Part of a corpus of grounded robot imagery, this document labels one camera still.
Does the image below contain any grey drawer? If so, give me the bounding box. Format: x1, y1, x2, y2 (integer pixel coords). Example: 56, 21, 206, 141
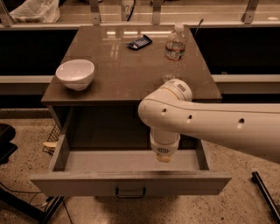
31, 105, 231, 199

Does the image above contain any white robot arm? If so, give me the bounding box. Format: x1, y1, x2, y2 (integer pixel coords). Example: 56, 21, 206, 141
138, 79, 280, 164

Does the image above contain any grey drawer cabinet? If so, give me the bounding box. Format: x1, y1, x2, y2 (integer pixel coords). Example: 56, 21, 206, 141
40, 24, 223, 152

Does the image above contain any clear plastic water bottle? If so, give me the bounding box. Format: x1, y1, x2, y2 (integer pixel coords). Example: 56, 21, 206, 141
162, 23, 186, 82

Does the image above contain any black stand leg right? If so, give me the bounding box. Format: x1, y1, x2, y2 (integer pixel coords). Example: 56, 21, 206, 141
251, 171, 280, 224

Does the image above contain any black stand leg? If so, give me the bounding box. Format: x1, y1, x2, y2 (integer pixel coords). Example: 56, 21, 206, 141
251, 171, 280, 224
0, 188, 64, 224

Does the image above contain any tan sponge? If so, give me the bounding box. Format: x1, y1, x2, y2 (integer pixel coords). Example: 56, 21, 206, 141
43, 142, 57, 151

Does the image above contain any dark blue calculator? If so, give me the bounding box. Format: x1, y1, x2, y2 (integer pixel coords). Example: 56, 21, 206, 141
127, 35, 152, 51

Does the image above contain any white bowl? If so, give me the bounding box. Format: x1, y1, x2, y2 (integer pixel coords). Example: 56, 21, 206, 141
55, 59, 95, 91

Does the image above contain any black stand leg left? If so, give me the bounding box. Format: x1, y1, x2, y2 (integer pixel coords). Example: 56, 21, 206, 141
0, 188, 64, 224

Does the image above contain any black chair base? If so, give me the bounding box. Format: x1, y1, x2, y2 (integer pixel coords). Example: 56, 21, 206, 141
0, 123, 18, 164

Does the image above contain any white plastic bag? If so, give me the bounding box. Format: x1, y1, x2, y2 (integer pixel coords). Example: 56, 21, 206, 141
10, 0, 60, 23

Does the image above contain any wire basket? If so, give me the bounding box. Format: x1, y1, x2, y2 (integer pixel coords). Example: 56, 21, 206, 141
43, 125, 60, 155

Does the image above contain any black floor cable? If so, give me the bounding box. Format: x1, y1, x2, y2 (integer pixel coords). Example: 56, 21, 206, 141
0, 181, 56, 209

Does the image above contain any metal railing bracket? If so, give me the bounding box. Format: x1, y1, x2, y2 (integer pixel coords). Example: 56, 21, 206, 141
88, 0, 101, 25
241, 0, 260, 25
0, 0, 14, 27
152, 0, 162, 25

